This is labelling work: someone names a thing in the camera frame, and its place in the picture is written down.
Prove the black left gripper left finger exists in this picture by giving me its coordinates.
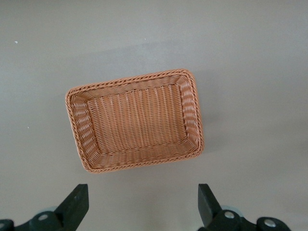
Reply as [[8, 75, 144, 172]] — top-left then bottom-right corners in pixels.
[[0, 184, 90, 231]]

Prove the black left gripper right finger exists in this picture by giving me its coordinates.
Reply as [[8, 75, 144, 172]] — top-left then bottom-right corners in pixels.
[[197, 183, 290, 231]]

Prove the brown wicker basket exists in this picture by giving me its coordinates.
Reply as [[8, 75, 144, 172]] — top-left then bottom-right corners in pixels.
[[64, 68, 205, 174]]

